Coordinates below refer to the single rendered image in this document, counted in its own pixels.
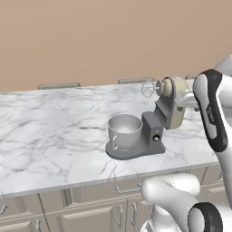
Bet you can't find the beige stand mixer head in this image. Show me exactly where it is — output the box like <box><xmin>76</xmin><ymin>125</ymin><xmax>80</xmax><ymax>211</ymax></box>
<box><xmin>154</xmin><ymin>75</ymin><xmax>190</xmax><ymax>131</ymax></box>

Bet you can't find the silver mixing bowl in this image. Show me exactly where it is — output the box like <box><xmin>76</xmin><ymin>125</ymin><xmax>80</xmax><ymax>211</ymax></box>
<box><xmin>107</xmin><ymin>113</ymin><xmax>144</xmax><ymax>152</ymax></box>

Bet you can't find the wire whisk attachment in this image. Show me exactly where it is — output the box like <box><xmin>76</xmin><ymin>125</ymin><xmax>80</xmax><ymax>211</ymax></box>
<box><xmin>140</xmin><ymin>79</ymin><xmax>159</xmax><ymax>99</ymax></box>

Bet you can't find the beige cupboard door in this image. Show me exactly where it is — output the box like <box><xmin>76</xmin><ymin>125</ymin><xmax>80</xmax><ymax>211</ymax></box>
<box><xmin>126</xmin><ymin>198</ymin><xmax>155</xmax><ymax>232</ymax></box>
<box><xmin>197</xmin><ymin>181</ymin><xmax>230</xmax><ymax>209</ymax></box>
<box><xmin>44</xmin><ymin>198</ymin><xmax>128</xmax><ymax>232</ymax></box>
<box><xmin>0</xmin><ymin>211</ymin><xmax>44</xmax><ymax>232</ymax></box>

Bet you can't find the grey stool back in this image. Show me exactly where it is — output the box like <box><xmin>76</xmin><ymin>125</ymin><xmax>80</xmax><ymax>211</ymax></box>
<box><xmin>117</xmin><ymin>77</ymin><xmax>156</xmax><ymax>85</ymax></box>
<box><xmin>37</xmin><ymin>82</ymin><xmax>82</xmax><ymax>91</ymax></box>

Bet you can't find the grey stand mixer base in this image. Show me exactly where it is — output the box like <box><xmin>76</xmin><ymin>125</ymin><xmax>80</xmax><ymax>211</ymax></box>
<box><xmin>104</xmin><ymin>111</ymin><xmax>168</xmax><ymax>161</ymax></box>

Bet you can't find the beige drawer front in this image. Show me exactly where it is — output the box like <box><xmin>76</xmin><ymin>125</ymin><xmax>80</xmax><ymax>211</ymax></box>
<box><xmin>83</xmin><ymin>178</ymin><xmax>147</xmax><ymax>201</ymax></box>
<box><xmin>0</xmin><ymin>197</ymin><xmax>23</xmax><ymax>219</ymax></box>
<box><xmin>189</xmin><ymin>164</ymin><xmax>225</xmax><ymax>186</ymax></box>

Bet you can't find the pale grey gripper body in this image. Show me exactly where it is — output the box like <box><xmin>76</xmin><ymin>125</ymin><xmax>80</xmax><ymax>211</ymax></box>
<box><xmin>181</xmin><ymin>88</ymin><xmax>200</xmax><ymax>111</ymax></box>

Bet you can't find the silver cupboard door handle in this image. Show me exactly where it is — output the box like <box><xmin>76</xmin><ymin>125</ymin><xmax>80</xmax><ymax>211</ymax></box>
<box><xmin>117</xmin><ymin>204</ymin><xmax>125</xmax><ymax>229</ymax></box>
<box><xmin>34</xmin><ymin>218</ymin><xmax>42</xmax><ymax>232</ymax></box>
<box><xmin>130</xmin><ymin>201</ymin><xmax>139</xmax><ymax>227</ymax></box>

